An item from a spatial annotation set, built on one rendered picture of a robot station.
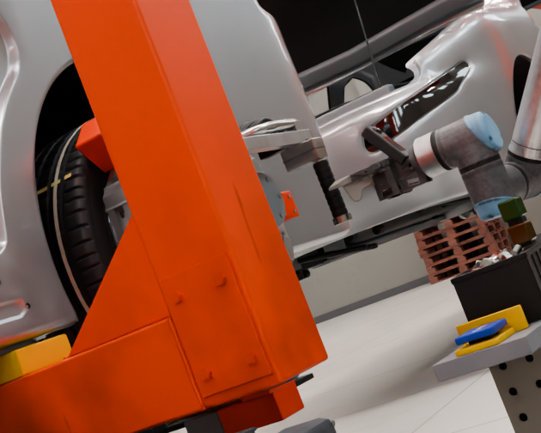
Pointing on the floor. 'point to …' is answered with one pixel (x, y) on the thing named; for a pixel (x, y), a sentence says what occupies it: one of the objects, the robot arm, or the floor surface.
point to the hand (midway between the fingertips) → (342, 183)
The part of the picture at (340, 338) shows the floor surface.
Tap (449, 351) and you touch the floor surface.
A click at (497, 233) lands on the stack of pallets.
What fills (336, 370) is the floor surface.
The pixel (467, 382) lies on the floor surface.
